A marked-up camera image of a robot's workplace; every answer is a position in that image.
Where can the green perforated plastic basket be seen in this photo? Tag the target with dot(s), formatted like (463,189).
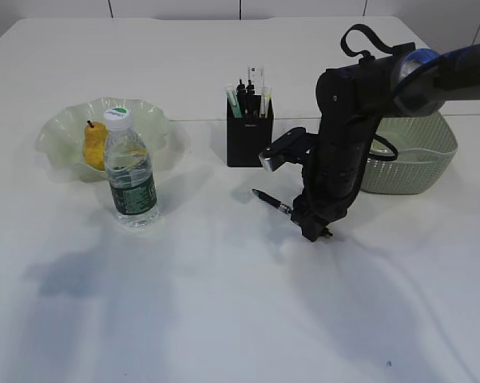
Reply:
(426,146)

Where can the clear plastic ruler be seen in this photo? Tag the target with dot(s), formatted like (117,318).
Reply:
(255,82)

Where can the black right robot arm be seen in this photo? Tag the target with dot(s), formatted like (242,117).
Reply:
(406,82)

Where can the yellow pear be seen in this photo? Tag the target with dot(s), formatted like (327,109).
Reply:
(93,149)

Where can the yellow-green pen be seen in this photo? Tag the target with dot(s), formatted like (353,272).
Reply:
(265,99)

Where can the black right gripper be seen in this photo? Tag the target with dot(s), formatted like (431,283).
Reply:
(329,189)

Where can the black blue gel pen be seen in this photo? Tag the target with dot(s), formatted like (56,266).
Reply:
(251,100)

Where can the mint green utility knife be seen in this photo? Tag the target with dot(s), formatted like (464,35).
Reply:
(233,101)

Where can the clear water bottle green label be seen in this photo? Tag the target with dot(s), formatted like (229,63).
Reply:
(129,170)

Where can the black square pen holder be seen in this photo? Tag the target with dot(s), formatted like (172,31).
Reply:
(247,137)

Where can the green wavy glass plate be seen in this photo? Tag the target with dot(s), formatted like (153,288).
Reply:
(61,138)

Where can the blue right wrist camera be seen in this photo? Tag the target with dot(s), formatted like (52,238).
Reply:
(292,147)

